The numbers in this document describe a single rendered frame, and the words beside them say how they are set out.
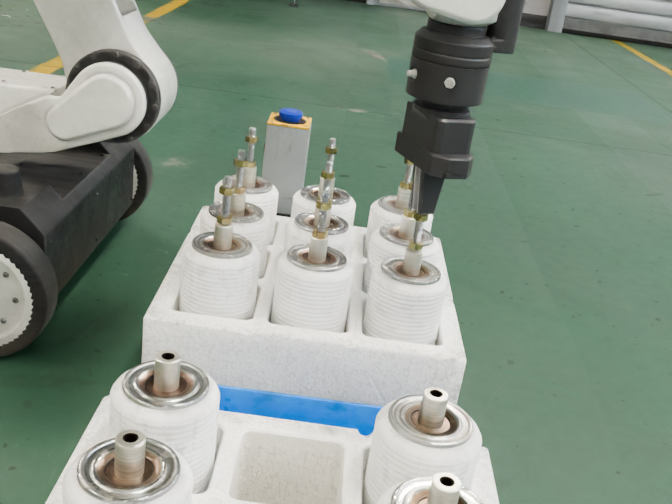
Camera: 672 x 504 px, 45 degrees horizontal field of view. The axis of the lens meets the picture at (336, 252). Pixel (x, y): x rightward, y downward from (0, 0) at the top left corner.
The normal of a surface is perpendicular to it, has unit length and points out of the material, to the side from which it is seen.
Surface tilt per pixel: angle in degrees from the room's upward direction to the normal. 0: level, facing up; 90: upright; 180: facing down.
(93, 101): 90
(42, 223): 45
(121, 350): 0
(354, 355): 90
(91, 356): 0
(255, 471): 90
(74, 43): 90
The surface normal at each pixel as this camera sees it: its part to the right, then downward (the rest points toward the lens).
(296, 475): -0.04, 0.39
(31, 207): 0.80, -0.54
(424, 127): -0.92, 0.04
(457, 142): 0.36, 0.41
